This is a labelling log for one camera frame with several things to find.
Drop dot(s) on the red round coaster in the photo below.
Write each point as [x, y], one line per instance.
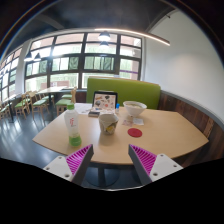
[134, 132]

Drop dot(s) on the wooden chair green seat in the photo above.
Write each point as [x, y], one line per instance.
[61, 105]
[37, 105]
[21, 107]

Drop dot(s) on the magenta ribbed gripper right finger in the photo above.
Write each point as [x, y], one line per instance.
[151, 167]

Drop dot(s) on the standing menu card display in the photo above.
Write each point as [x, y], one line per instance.
[104, 101]

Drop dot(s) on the white ceramic bowl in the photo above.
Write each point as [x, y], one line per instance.
[134, 108]

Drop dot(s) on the long linear ceiling light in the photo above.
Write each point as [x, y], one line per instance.
[135, 33]

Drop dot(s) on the black pendant lamp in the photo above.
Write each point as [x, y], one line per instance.
[28, 57]
[104, 36]

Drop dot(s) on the black pendant lamp left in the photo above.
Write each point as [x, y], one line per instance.
[28, 57]

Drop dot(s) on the small blue-capped bottle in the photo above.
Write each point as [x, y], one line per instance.
[117, 107]

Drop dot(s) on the background wooden table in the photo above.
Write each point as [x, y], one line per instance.
[50, 91]

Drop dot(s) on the paper noodle cup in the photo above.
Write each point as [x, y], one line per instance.
[108, 123]

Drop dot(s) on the paper receipt on table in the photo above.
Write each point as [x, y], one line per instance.
[132, 121]

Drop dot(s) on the white bottle with green cap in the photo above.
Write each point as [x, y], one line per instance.
[71, 121]

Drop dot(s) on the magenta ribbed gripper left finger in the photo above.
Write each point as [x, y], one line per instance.
[72, 167]

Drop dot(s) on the large black-framed window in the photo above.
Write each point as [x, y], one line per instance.
[70, 59]

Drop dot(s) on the dark small box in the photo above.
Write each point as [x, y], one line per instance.
[93, 114]

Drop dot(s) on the green bench backrest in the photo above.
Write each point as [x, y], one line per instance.
[127, 90]

